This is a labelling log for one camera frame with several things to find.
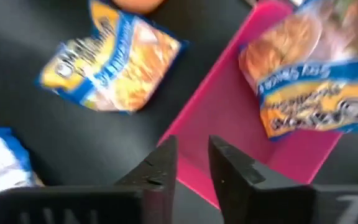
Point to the blue Maruchan ramen packet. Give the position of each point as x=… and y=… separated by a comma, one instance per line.
x=120, y=65
x=315, y=102
x=2, y=161

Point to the yellow plastic bin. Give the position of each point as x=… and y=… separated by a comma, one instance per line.
x=138, y=4

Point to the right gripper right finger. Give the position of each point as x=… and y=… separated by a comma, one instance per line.
x=244, y=193

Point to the blue snack bags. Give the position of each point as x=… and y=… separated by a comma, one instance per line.
x=222, y=118

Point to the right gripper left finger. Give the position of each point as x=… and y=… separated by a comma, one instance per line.
x=148, y=174

